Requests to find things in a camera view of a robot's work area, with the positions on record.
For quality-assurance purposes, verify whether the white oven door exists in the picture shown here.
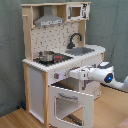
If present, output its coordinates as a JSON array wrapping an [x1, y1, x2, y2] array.
[[48, 85, 96, 128]]

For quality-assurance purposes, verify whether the toy microwave door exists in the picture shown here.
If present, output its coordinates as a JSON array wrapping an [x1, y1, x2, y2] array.
[[67, 4, 89, 21]]

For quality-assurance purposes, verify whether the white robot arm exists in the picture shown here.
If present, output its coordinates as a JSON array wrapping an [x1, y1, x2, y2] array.
[[70, 62, 128, 93]]

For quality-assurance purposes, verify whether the wooden toy kitchen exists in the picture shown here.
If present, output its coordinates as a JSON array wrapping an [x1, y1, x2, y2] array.
[[22, 2, 105, 128]]

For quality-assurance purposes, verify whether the white cupboard door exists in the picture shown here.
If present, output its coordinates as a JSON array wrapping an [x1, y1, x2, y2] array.
[[79, 55, 102, 98]]

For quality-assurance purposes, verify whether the grey toy sink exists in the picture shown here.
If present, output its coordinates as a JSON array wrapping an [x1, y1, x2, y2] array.
[[66, 47, 94, 56]]

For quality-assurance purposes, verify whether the left red stove knob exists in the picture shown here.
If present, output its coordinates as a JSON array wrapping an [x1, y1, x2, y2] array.
[[54, 73, 60, 79]]

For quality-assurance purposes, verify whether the black toy stovetop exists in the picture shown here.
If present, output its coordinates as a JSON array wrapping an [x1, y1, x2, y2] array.
[[35, 53, 71, 66]]

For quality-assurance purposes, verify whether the black toy faucet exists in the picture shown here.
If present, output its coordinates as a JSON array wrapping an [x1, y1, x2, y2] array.
[[67, 33, 82, 49]]

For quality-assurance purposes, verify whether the small silver pot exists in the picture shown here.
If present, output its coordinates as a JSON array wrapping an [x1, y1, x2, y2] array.
[[39, 51, 54, 62]]

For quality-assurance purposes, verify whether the grey range hood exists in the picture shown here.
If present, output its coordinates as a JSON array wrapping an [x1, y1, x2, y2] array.
[[34, 5, 64, 27]]

